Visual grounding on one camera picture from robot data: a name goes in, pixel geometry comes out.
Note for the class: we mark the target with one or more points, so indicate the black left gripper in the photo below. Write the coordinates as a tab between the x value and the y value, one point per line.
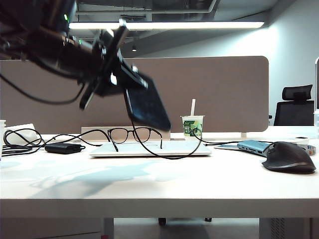
107	54

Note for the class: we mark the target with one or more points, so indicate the black smartphone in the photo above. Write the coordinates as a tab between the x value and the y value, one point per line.
147	107

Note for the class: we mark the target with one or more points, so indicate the brown desk divider screen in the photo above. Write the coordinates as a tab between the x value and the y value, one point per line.
211	87

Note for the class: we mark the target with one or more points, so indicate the small ceiling spotlight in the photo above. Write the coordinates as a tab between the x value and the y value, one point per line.
134	49

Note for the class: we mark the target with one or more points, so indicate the black-framed eyeglasses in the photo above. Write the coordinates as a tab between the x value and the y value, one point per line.
116	149

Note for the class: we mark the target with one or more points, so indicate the white closed laptop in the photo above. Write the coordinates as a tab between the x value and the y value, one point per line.
112	152

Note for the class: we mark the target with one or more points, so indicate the long ceiling light strip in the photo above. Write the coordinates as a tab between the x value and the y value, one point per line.
174	25

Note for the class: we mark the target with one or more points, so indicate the white drinking straw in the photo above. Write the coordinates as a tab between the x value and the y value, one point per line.
193	107

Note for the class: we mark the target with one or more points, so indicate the green printed drink cup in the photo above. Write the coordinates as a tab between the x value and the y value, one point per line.
192	129

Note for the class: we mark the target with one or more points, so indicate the black power adapter brick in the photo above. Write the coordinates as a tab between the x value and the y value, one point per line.
62	149

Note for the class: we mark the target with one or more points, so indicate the white paper box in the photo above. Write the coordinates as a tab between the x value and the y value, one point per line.
25	126

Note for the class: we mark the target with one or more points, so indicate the light blue flat card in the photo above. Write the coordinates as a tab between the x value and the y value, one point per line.
225	147

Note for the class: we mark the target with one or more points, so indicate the white plastic cup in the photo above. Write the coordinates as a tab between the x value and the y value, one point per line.
2	129

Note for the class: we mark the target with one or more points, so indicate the blue USB hub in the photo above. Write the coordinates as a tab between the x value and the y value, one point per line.
251	145

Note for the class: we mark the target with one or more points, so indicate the black caster wheel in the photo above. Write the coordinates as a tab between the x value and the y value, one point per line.
162	221
208	219

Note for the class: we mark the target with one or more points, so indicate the grey drawer cabinet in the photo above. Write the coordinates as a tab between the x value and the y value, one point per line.
49	227

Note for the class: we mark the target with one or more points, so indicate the black mesh office chair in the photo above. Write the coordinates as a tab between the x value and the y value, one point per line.
294	112

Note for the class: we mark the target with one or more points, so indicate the black computer mouse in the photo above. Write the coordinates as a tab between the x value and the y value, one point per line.
289	156

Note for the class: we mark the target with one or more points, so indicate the white device with black dot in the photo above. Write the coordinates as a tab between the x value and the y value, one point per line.
305	141

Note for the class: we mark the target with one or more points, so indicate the grey perforated panel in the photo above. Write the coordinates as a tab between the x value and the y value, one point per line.
278	229

